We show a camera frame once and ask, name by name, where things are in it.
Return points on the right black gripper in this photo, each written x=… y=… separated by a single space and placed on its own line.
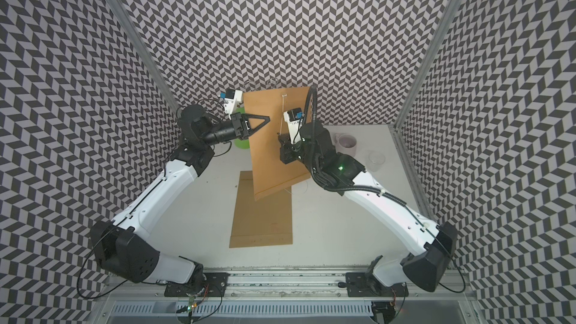
x=287 y=156

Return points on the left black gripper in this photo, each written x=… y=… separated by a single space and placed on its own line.
x=241 y=125

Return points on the brown kraft file bag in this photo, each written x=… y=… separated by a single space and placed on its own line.
x=270 y=175

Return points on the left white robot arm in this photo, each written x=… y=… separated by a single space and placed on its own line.
x=121 y=245

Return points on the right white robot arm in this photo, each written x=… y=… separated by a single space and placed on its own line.
x=430 y=245

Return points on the green plastic wine glass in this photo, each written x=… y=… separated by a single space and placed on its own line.
x=241 y=143

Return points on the pale pink ceramic mug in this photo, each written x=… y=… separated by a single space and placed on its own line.
x=346 y=144

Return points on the clear drinking glass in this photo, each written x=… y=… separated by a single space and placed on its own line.
x=375 y=161

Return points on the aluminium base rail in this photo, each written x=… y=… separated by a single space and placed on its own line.
x=281 y=293

